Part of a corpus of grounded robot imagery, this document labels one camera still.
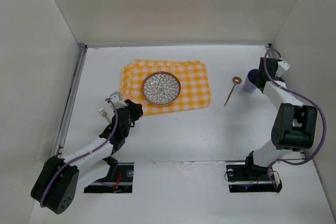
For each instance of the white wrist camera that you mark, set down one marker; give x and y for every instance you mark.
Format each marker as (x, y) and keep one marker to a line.
(116, 98)
(283, 67)

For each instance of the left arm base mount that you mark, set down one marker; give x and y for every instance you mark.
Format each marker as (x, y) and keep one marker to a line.
(118, 181)

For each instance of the copper spoon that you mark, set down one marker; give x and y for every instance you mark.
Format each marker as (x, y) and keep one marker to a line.
(236, 80)

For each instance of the lilac plastic cup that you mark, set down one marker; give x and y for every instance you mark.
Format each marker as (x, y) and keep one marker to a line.
(249, 84)

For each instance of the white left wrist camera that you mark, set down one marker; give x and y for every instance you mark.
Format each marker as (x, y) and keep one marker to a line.
(116, 98)

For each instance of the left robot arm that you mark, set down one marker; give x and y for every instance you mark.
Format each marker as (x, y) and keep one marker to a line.
(62, 177)

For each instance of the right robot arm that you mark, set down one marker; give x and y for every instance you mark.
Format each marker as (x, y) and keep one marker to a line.
(294, 126)

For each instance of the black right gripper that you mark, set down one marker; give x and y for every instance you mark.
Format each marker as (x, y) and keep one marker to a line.
(263, 74)

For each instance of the copper fork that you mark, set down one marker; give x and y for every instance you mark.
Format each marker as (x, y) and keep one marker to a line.
(104, 114)

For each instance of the patterned ceramic bowl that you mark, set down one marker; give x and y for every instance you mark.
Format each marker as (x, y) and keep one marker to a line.
(161, 88)

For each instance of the yellow white checkered cloth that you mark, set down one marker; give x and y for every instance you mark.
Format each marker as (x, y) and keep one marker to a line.
(195, 92)

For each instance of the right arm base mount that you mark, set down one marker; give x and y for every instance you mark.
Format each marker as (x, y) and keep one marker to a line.
(242, 179)

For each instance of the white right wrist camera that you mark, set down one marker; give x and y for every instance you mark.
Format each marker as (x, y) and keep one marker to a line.
(283, 67)

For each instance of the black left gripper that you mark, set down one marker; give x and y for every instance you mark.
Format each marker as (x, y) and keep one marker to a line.
(130, 112)

